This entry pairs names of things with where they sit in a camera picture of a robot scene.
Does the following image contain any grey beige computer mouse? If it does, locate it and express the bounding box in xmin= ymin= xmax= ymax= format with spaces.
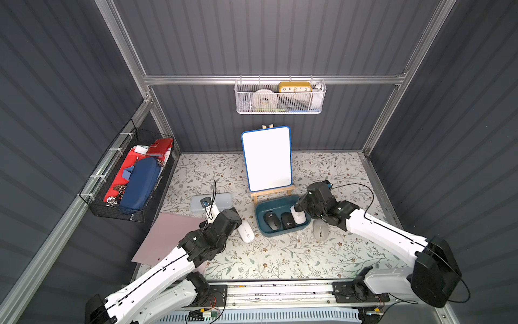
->
xmin=313 ymin=219 xmax=329 ymax=242

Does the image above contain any white computer mouse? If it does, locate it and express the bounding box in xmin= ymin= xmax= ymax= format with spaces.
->
xmin=290 ymin=205 xmax=306 ymax=225
xmin=237 ymin=220 xmax=255 ymax=244

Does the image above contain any teal plastic storage box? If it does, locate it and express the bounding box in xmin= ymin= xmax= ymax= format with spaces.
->
xmin=255 ymin=195 xmax=311 ymax=238

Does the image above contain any black bulky computer mouse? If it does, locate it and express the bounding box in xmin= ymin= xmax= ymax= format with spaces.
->
xmin=264 ymin=211 xmax=281 ymax=232

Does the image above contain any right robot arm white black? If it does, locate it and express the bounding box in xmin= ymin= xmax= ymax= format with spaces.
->
xmin=292 ymin=180 xmax=463 ymax=308

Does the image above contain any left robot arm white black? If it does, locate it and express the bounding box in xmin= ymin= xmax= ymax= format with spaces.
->
xmin=84 ymin=208 xmax=242 ymax=323

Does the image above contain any wooden easel stand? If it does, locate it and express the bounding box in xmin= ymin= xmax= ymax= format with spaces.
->
xmin=250 ymin=123 xmax=296 ymax=205

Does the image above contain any grey blue flat case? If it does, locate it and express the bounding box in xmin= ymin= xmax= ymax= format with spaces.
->
xmin=190 ymin=193 xmax=233 ymax=214

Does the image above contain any pink paper sheet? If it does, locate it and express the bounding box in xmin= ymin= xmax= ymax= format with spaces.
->
xmin=132 ymin=212 xmax=204 ymax=266

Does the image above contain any navy blue pouch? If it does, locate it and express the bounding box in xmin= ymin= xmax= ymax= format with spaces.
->
xmin=120 ymin=157 xmax=161 ymax=215

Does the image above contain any white bottle in basket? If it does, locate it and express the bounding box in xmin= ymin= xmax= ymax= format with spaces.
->
xmin=312 ymin=82 xmax=326 ymax=111

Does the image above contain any white tape roll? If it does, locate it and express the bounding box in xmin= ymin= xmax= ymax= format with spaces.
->
xmin=251 ymin=89 xmax=279 ymax=110

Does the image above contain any yellow clock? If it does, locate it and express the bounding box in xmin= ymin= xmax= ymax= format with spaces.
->
xmin=279 ymin=81 xmax=313 ymax=93

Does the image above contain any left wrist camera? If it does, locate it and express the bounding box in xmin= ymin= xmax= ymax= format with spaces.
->
xmin=200 ymin=197 xmax=220 ymax=224

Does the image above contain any white board blue frame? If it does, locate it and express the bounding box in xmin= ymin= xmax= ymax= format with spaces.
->
xmin=241 ymin=126 xmax=294 ymax=193

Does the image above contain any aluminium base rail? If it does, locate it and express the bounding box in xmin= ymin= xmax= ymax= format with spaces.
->
xmin=107 ymin=277 xmax=446 ymax=324

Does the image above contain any white wire mesh basket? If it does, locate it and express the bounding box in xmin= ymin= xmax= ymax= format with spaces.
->
xmin=234 ymin=78 xmax=327 ymax=115

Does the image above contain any black wire wall basket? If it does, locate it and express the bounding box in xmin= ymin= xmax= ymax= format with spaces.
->
xmin=79 ymin=122 xmax=175 ymax=223

